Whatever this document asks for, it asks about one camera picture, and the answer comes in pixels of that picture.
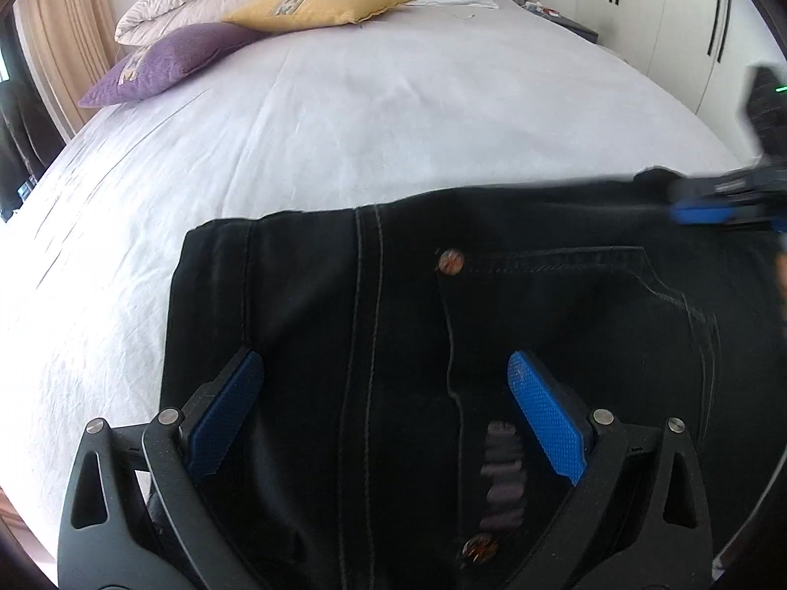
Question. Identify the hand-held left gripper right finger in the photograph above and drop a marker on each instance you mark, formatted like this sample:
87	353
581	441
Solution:
547	409

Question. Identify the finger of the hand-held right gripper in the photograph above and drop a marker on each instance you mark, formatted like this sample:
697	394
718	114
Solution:
707	200

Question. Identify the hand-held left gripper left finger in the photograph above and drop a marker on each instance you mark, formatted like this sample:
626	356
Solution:
222	409

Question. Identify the black denim pants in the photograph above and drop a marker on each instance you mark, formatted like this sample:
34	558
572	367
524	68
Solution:
492	369

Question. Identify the person's right hand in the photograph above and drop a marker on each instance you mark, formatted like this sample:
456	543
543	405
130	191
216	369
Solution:
781	273

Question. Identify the white wardrobe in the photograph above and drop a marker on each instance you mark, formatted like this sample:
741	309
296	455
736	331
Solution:
670	18

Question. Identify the grey nightstand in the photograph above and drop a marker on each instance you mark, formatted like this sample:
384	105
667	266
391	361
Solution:
562	19

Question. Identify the white bed sheet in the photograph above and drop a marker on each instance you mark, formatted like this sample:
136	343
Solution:
320	135

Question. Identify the dark chair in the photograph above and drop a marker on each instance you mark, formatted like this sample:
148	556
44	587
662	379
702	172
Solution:
21	147

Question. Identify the purple cushion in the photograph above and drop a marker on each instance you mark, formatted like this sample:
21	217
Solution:
161	63

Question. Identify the beige curtain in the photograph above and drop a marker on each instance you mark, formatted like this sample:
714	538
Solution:
64	37

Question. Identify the yellow cushion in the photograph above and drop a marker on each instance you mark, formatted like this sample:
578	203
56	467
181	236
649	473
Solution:
320	3

